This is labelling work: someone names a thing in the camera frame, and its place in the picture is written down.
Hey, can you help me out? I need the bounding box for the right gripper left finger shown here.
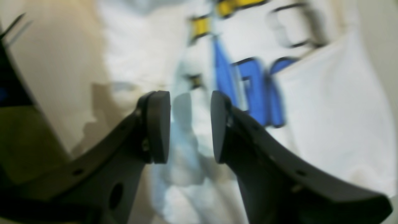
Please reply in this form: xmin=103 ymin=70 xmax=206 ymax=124
xmin=1 ymin=91 xmax=171 ymax=224

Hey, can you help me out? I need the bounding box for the white t-shirt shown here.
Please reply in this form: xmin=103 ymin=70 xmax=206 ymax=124
xmin=95 ymin=0 xmax=397 ymax=224

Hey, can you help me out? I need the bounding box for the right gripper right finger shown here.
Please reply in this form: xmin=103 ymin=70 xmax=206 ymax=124
xmin=211 ymin=91 xmax=393 ymax=224

